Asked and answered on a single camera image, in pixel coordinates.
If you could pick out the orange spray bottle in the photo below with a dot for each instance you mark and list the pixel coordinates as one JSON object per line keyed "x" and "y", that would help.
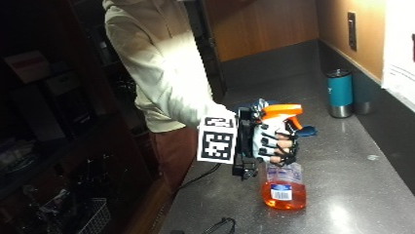
{"x": 284, "y": 191}

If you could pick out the white marker cube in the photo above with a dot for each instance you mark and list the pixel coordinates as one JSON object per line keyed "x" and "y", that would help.
{"x": 216, "y": 139}

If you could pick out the teal steel tumbler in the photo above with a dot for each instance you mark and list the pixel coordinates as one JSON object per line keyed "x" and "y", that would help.
{"x": 340, "y": 94}

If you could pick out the the person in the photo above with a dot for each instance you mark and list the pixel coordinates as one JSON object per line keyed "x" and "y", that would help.
{"x": 151, "y": 65}

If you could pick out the white paper sheet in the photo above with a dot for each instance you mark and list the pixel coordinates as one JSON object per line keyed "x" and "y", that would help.
{"x": 399, "y": 48}

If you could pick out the dark wooden shelf unit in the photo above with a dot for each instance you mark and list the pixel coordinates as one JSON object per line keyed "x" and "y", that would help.
{"x": 56, "y": 123}

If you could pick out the black wall outlet plate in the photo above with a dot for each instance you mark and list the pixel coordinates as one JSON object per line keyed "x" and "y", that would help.
{"x": 352, "y": 31}

